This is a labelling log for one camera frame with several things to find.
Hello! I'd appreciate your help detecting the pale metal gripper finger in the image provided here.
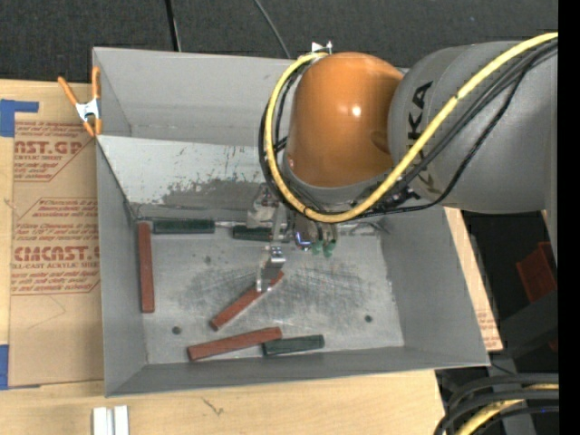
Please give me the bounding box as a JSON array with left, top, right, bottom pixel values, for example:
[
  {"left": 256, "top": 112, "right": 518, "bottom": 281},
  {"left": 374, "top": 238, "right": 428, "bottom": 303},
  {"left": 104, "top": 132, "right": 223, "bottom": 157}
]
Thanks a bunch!
[{"left": 256, "top": 245, "right": 288, "bottom": 294}]

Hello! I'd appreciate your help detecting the dark green flat block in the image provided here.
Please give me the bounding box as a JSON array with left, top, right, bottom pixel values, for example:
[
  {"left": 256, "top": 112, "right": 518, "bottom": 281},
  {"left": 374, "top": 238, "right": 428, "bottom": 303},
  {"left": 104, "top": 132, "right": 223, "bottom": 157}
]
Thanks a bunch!
[
  {"left": 260, "top": 333, "right": 326, "bottom": 358},
  {"left": 231, "top": 225, "right": 274, "bottom": 243},
  {"left": 151, "top": 217, "right": 217, "bottom": 236}
]

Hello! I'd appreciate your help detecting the red-brown flat block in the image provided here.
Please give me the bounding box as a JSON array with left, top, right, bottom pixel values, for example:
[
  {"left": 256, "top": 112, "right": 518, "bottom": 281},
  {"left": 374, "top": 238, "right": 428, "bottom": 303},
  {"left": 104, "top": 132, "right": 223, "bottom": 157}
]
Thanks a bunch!
[
  {"left": 186, "top": 326, "right": 284, "bottom": 363},
  {"left": 137, "top": 222, "right": 157, "bottom": 314},
  {"left": 208, "top": 269, "right": 285, "bottom": 333}
]

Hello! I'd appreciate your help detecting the grey metal bin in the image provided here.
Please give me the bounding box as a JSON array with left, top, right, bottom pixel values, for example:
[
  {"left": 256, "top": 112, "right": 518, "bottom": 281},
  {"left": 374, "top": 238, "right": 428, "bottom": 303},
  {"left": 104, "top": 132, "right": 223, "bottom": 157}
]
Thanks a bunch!
[{"left": 92, "top": 46, "right": 492, "bottom": 399}]

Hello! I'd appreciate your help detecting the brown cardboard board, red print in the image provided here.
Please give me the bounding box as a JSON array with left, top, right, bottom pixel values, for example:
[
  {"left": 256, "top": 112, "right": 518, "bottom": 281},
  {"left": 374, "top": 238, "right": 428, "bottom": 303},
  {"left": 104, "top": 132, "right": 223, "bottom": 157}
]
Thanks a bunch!
[{"left": 0, "top": 78, "right": 505, "bottom": 392}]

